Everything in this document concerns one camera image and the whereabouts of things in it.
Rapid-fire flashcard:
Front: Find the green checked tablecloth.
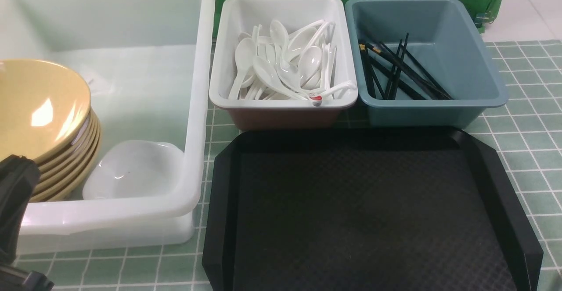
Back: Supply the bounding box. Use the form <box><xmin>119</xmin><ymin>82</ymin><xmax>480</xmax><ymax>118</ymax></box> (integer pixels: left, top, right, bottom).
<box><xmin>14</xmin><ymin>40</ymin><xmax>562</xmax><ymax>291</ymax></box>

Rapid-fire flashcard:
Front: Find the black chopstick in bin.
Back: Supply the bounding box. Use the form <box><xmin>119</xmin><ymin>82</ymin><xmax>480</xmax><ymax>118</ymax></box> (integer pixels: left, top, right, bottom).
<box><xmin>388</xmin><ymin>33</ymin><xmax>409</xmax><ymax>100</ymax></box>

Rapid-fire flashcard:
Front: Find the white spoon of bin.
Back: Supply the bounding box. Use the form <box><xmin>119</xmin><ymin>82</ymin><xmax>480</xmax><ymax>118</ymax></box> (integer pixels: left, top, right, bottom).
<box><xmin>298</xmin><ymin>46</ymin><xmax>323</xmax><ymax>89</ymax></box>
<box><xmin>228</xmin><ymin>38</ymin><xmax>257</xmax><ymax>100</ymax></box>

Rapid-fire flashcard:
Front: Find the white spoon left of bin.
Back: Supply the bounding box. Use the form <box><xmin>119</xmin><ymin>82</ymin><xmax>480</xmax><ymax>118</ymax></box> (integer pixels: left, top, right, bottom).
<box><xmin>228</xmin><ymin>38</ymin><xmax>257</xmax><ymax>100</ymax></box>

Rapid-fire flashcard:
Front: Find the yellow noodle bowl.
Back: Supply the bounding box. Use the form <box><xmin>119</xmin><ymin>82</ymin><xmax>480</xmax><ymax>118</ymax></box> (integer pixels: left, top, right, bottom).
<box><xmin>0</xmin><ymin>59</ymin><xmax>92</xmax><ymax>162</ymax></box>

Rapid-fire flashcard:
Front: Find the blue-grey chopstick bin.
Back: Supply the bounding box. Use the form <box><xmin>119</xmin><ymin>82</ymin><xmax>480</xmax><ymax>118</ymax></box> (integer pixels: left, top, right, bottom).
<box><xmin>345</xmin><ymin>0</ymin><xmax>508</xmax><ymax>129</ymax></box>

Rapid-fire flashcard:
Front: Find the white soup spoon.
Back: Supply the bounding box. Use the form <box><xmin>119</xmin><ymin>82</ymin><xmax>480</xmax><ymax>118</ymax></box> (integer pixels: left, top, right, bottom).
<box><xmin>270</xmin><ymin>19</ymin><xmax>309</xmax><ymax>100</ymax></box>

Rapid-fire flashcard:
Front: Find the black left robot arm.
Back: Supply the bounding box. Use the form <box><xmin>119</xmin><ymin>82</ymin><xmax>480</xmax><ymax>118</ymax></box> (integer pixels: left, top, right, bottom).
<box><xmin>0</xmin><ymin>154</ymin><xmax>54</xmax><ymax>291</ymax></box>

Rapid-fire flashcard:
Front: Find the white spoon center of bin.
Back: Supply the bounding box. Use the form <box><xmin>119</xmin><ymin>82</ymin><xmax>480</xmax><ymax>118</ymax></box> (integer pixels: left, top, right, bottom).
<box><xmin>298</xmin><ymin>46</ymin><xmax>323</xmax><ymax>89</ymax></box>

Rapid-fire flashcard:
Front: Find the black chopstick gold tip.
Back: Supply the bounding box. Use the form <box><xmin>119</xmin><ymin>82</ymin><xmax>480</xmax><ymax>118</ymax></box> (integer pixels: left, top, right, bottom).
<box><xmin>359</xmin><ymin>43</ymin><xmax>426</xmax><ymax>100</ymax></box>

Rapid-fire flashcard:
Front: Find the stack of yellow bowls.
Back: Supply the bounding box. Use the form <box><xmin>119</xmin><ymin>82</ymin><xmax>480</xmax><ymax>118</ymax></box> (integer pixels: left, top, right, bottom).
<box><xmin>30</xmin><ymin>110</ymin><xmax>101</xmax><ymax>203</ymax></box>

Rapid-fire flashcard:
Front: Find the large translucent white tub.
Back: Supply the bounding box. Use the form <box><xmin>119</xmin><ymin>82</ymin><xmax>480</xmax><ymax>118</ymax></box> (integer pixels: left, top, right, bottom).
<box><xmin>1</xmin><ymin>0</ymin><xmax>215</xmax><ymax>255</ymax></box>

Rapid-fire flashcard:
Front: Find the black serving tray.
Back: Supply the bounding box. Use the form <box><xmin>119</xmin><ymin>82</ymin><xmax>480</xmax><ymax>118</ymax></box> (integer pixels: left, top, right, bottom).
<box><xmin>202</xmin><ymin>127</ymin><xmax>544</xmax><ymax>291</ymax></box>

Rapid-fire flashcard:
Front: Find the white spoon red dot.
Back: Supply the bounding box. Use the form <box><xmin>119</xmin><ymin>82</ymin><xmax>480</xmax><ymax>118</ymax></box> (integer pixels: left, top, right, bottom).
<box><xmin>307</xmin><ymin>81</ymin><xmax>357</xmax><ymax>107</ymax></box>

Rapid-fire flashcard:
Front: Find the white square dish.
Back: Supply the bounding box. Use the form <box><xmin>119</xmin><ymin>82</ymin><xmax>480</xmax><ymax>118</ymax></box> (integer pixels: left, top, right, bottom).
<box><xmin>82</xmin><ymin>140</ymin><xmax>184</xmax><ymax>200</ymax></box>

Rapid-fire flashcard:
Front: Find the white spoon bin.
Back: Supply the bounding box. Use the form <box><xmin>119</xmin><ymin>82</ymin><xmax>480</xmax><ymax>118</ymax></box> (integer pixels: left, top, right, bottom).
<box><xmin>209</xmin><ymin>0</ymin><xmax>359</xmax><ymax>131</ymax></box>

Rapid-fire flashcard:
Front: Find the black chopstick gold band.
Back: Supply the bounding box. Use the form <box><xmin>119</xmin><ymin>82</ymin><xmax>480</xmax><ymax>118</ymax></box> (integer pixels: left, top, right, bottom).
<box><xmin>365</xmin><ymin>43</ymin><xmax>452</xmax><ymax>100</ymax></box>

